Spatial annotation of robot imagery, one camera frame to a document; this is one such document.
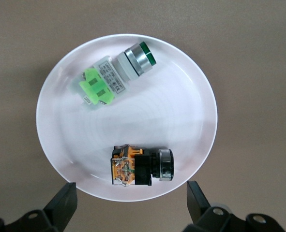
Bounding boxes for orange and black push-button switch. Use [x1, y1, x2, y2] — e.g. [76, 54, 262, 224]
[110, 144, 175, 187]

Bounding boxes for pink round plate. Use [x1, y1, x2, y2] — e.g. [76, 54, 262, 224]
[35, 33, 218, 203]

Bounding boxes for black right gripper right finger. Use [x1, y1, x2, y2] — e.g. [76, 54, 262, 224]
[186, 180, 285, 232]

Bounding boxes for green push-button switch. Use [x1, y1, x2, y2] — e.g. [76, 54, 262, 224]
[69, 41, 157, 112]

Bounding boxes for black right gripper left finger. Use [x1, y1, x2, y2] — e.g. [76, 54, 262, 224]
[0, 182, 78, 232]

